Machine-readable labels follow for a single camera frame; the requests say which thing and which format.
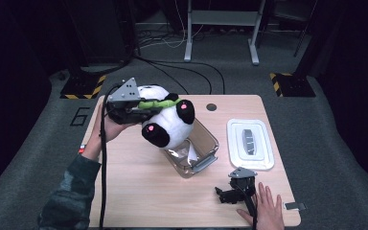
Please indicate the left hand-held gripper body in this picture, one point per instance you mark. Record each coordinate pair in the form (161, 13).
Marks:
(124, 92)

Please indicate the striped black stand base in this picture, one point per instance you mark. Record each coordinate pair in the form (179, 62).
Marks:
(292, 84)
(83, 86)

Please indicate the red wristband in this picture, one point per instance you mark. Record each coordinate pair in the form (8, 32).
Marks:
(82, 149)

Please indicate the clear storage box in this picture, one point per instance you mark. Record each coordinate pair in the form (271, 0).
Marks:
(209, 140)

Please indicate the panda plush toy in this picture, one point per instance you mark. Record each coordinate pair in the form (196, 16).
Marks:
(172, 124)

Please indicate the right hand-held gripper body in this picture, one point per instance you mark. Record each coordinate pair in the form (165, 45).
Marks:
(241, 173)

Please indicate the person's right hand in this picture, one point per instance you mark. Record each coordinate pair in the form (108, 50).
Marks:
(268, 214)

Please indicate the black cabinet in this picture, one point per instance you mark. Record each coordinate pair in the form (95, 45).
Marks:
(99, 32)

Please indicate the white box lid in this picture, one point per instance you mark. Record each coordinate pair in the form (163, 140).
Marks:
(236, 153)

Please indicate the person's left hand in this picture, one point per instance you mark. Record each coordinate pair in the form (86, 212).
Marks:
(112, 129)

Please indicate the grey tape strip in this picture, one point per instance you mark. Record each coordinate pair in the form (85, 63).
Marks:
(295, 206)

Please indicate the dark round table grommet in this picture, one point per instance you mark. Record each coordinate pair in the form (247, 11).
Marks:
(211, 107)

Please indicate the white metal desk frame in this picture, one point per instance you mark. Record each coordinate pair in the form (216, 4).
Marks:
(223, 17)

